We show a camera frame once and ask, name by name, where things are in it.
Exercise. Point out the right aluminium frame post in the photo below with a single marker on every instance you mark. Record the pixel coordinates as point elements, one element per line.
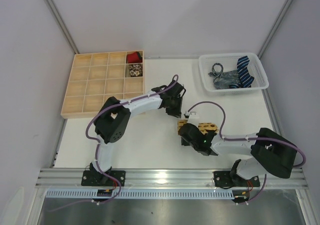
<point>276,25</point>

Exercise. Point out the aluminium mounting rail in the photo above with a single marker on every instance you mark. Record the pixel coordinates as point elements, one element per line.
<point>161,179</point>

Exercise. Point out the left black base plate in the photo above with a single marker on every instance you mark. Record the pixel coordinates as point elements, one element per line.
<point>92,178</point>

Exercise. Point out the aluminium frame post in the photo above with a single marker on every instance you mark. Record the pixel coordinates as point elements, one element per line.
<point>276,25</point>
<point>61,24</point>

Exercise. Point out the rolled red tie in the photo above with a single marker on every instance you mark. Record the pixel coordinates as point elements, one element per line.
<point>134,57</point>

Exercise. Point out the wooden compartment tray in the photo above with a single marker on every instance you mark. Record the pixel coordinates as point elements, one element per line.
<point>95,77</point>

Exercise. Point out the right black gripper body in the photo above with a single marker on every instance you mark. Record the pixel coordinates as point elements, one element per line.
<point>185,141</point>

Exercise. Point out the left aluminium frame post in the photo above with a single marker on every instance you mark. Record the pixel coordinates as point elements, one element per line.
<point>61,24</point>

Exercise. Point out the white slotted cable duct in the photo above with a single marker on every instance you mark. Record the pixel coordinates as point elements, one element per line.
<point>86,193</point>

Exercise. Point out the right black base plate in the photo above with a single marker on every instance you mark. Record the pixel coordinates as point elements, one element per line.
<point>226,179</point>

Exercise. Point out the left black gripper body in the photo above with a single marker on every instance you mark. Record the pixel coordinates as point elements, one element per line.
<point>175,109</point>

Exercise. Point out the blue striped tie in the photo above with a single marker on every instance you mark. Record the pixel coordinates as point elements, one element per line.
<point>245,80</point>

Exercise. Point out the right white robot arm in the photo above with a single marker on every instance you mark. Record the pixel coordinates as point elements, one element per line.
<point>269,152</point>

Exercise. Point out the white plastic basket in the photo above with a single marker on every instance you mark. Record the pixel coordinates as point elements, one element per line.
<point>229,62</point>

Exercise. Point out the yellow patterned tie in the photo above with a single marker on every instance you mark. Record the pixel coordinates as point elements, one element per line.
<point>207,127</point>

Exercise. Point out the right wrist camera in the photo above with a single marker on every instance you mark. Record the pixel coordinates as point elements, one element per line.
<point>191,115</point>

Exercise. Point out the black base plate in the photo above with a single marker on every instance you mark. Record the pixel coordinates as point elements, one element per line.
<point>92,178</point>
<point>226,179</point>

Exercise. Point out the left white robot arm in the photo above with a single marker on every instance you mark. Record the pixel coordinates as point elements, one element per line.
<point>110,124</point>

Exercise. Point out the grey paisley tie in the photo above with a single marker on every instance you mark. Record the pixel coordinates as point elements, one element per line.
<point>220,78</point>

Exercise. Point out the rolled floral tie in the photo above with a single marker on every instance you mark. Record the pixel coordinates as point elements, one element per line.
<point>135,70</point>

